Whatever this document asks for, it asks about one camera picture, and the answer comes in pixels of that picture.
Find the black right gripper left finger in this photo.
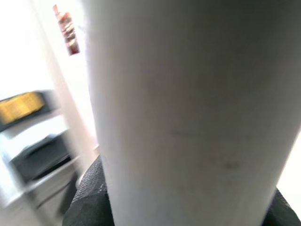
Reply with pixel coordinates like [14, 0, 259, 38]
[63, 156, 115, 226]

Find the yellow chair label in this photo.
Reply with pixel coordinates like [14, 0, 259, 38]
[0, 92, 45, 123]

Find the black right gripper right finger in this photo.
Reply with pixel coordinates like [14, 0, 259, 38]
[265, 188, 301, 226]

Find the red wall hanging ornament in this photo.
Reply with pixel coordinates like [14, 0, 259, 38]
[53, 4, 80, 56]

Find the white plastic table leg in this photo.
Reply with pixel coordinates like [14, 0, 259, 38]
[86, 0, 301, 226]
[32, 0, 101, 163]

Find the black folding chair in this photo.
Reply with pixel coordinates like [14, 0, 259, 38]
[0, 89, 78, 186]

